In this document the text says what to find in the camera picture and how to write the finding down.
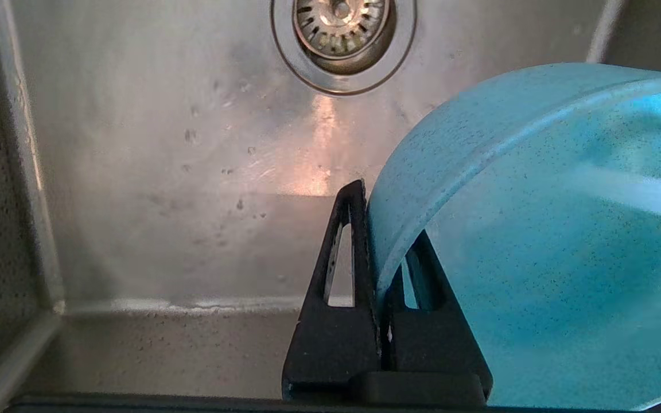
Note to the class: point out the stainless steel sink basin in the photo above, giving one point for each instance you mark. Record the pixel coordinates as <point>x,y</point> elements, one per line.
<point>135,201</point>

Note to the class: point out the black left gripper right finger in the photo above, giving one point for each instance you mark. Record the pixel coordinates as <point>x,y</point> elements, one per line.
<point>434,344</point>

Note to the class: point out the round metal drain strainer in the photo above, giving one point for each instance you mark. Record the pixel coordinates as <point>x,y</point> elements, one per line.
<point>342,34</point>

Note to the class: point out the teal bowl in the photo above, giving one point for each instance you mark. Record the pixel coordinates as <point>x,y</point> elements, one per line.
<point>566,258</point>

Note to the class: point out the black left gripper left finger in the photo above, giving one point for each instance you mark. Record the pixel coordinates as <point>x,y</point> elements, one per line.
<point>330,350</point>

